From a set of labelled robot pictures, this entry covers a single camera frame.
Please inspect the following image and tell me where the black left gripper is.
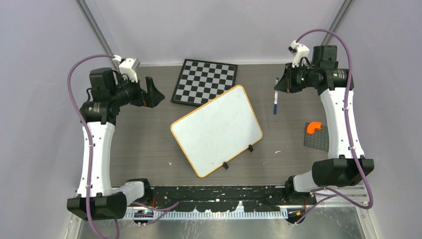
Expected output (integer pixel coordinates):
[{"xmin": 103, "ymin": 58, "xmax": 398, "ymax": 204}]
[{"xmin": 111, "ymin": 73, "xmax": 165, "ymax": 108}]

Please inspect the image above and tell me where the white blue marker pen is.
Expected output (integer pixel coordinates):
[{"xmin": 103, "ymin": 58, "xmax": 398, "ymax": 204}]
[{"xmin": 273, "ymin": 90, "xmax": 278, "ymax": 115}]

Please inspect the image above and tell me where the yellow framed whiteboard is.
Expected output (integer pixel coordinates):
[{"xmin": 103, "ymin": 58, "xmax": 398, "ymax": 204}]
[{"xmin": 170, "ymin": 85, "xmax": 263, "ymax": 178}]

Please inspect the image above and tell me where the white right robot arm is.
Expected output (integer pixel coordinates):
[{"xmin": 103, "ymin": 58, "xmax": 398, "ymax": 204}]
[{"xmin": 274, "ymin": 41, "xmax": 375, "ymax": 208}]

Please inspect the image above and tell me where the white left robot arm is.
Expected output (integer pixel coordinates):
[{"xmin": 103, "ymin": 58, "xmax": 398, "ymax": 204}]
[{"xmin": 67, "ymin": 68, "xmax": 165, "ymax": 221}]

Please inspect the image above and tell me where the black white chessboard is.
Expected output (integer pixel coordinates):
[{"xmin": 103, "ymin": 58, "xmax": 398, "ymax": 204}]
[{"xmin": 170, "ymin": 59, "xmax": 238, "ymax": 107}]

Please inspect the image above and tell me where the orange curved block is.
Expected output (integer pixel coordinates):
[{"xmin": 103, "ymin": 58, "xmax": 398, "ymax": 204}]
[{"xmin": 306, "ymin": 121, "xmax": 322, "ymax": 134}]

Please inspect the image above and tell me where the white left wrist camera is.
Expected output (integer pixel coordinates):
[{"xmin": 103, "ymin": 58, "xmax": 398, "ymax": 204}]
[{"xmin": 112, "ymin": 55, "xmax": 140, "ymax": 83}]

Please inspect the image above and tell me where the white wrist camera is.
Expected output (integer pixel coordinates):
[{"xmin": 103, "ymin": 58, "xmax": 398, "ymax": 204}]
[
  {"xmin": 288, "ymin": 41, "xmax": 310, "ymax": 68},
  {"xmin": 112, "ymin": 55, "xmax": 140, "ymax": 83}
]

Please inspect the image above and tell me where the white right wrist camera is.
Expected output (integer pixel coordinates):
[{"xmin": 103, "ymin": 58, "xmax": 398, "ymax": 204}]
[{"xmin": 288, "ymin": 41, "xmax": 310, "ymax": 68}]

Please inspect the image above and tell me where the white toothed cable rail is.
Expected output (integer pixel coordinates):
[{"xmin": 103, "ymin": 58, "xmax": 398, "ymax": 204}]
[{"xmin": 122, "ymin": 209, "xmax": 291, "ymax": 221}]

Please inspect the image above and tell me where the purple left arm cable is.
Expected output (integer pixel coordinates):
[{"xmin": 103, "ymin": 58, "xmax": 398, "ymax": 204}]
[{"xmin": 67, "ymin": 54, "xmax": 179, "ymax": 239}]

